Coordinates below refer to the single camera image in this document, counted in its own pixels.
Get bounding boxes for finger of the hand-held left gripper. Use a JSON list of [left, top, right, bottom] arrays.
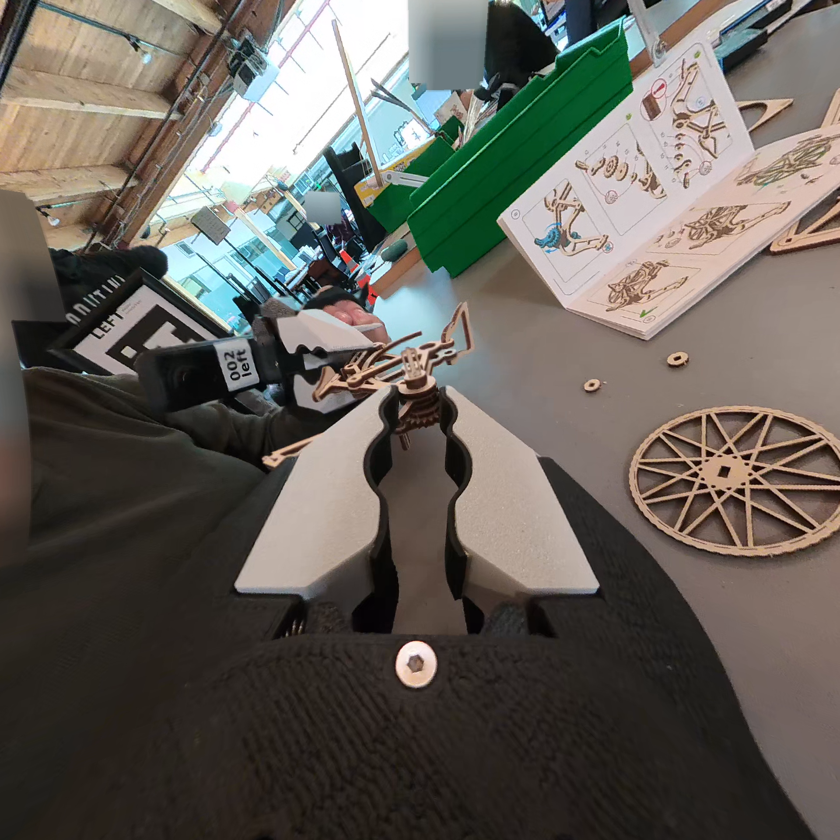
[[277, 307, 386, 357], [290, 369, 350, 414]]

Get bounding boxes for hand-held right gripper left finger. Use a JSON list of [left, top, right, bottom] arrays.
[[234, 387, 401, 614]]

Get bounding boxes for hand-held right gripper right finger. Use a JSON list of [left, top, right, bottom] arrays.
[[443, 386, 600, 618]]

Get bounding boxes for wooden model frame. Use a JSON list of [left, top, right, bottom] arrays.
[[262, 302, 475, 471]]

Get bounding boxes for wooden spoked wheel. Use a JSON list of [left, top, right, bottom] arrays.
[[629, 406, 840, 558]]

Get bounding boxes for person's left forearm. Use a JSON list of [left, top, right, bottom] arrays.
[[176, 387, 330, 471]]

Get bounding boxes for model instruction booklet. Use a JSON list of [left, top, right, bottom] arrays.
[[497, 42, 840, 341]]

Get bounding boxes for wooden parts sheet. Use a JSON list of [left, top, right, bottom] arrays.
[[769, 197, 840, 256], [735, 97, 795, 136]]

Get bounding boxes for person's left hand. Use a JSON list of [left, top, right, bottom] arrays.
[[325, 297, 384, 332]]

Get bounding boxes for green storage bin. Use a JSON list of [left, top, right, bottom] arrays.
[[407, 16, 635, 278], [367, 141, 462, 235]]

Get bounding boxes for ceiling projector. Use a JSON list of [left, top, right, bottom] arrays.
[[226, 35, 281, 104]]

